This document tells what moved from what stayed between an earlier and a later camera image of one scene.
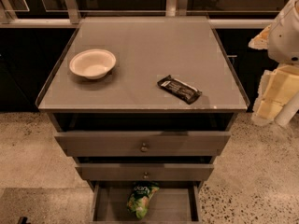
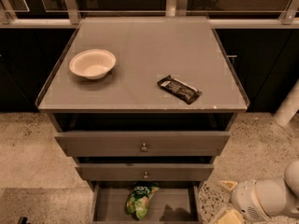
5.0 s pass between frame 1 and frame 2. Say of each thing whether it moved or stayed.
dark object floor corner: stayed
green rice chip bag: stayed
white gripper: moved
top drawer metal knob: stayed
